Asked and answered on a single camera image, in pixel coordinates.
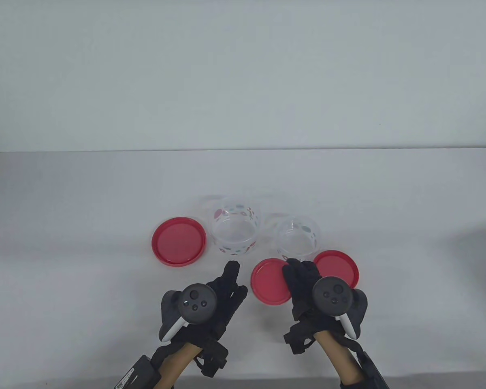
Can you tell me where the medium red container lid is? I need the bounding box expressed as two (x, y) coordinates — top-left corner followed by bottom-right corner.
(313, 250), (360, 289)

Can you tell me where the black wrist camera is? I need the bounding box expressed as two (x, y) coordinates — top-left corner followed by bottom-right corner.
(196, 340), (229, 378)
(283, 322), (320, 355)

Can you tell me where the large red container lid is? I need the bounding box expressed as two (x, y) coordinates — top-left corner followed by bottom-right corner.
(152, 217), (207, 267)

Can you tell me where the large clear printed storage container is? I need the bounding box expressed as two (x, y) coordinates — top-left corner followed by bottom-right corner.
(202, 196), (266, 256)

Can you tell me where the person's right hand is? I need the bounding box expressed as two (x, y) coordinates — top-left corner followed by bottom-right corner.
(282, 258), (349, 337)

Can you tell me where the small red container lid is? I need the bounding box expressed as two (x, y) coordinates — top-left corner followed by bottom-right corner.
(251, 258), (294, 305)

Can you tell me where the medium clear printed storage container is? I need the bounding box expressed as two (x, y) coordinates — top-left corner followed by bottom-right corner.
(272, 213), (321, 262)

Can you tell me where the person's left hand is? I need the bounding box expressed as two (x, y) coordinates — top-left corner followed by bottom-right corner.
(174, 261), (248, 353)

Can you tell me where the person's right forearm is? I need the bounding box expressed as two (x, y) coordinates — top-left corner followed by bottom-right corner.
(316, 328), (367, 385)

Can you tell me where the black and white controller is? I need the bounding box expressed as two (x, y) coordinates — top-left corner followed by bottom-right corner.
(159, 284), (218, 343)
(312, 276), (368, 340)

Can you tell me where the black labelled strapped box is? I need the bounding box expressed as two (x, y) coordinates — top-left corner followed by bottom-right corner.
(113, 355), (162, 389)

